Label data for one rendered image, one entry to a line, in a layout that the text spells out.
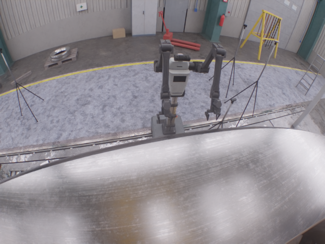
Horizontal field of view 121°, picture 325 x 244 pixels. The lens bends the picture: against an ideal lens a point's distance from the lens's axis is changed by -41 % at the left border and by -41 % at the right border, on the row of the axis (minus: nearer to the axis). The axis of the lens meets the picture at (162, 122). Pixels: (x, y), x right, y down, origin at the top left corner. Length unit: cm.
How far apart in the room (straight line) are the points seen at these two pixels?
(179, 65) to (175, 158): 128
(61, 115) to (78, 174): 304
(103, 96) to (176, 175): 314
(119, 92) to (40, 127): 199
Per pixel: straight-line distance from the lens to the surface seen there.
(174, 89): 176
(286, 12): 1203
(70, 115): 343
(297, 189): 78
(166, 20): 733
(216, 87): 136
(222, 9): 711
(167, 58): 117
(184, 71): 170
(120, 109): 313
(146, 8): 651
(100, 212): 50
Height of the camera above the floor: 225
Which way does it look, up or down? 51 degrees down
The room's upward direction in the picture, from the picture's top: 6 degrees clockwise
